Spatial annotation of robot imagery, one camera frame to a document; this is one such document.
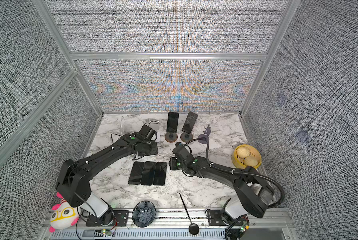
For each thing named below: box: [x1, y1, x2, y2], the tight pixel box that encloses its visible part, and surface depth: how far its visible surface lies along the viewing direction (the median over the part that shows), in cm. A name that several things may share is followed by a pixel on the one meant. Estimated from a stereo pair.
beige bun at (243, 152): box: [236, 146, 250, 158], surface depth 93 cm
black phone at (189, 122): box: [181, 111, 198, 134], surface depth 99 cm
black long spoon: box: [179, 192, 200, 236], surface depth 72 cm
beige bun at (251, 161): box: [244, 156, 260, 167], surface depth 89 cm
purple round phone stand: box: [197, 124, 211, 144], surface depth 105 cm
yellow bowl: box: [232, 144, 262, 169], surface depth 94 cm
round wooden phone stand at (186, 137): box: [180, 132, 194, 143], surface depth 107 cm
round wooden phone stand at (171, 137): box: [164, 132, 178, 143], surface depth 106 cm
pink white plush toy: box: [49, 192, 80, 233], surface depth 70 cm
